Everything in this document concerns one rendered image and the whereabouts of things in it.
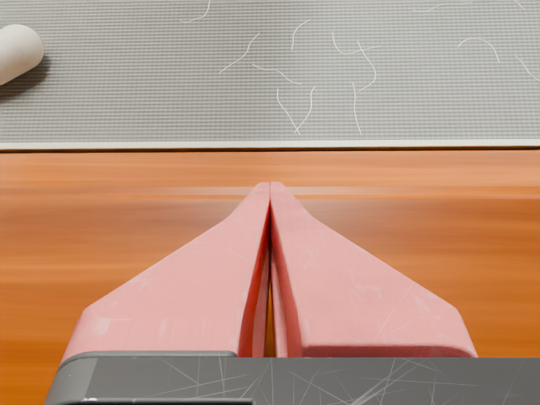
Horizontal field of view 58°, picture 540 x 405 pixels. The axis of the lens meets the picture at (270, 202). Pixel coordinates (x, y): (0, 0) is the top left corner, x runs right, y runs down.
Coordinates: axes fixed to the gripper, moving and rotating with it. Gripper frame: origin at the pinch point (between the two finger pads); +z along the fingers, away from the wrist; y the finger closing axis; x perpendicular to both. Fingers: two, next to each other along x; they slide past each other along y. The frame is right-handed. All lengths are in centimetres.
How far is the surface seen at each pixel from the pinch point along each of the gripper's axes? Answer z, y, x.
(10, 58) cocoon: 10.2, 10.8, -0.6
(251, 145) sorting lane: 8.2, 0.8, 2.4
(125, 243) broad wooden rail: 3.4, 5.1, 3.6
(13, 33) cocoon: 10.7, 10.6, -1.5
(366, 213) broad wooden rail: 3.9, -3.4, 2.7
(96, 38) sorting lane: 12.5, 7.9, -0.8
